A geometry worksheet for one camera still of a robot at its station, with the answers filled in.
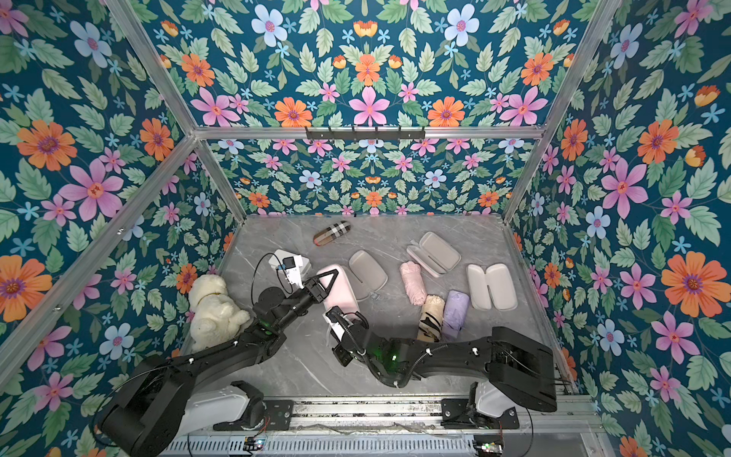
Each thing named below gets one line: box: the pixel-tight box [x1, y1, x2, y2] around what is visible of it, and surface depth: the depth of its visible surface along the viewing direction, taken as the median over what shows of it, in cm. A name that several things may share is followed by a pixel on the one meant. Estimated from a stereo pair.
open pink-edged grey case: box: [406, 231, 462, 279], surface depth 107 cm
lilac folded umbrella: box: [444, 289, 471, 331], surface depth 92 cm
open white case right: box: [467, 262, 518, 312], surface depth 100 cm
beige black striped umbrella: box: [416, 294, 447, 343], surface depth 88 cm
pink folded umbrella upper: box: [399, 260, 428, 306], surface depth 98 cm
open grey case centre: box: [343, 249, 389, 302], surface depth 101 cm
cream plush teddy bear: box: [188, 274, 251, 354], surface depth 85 cm
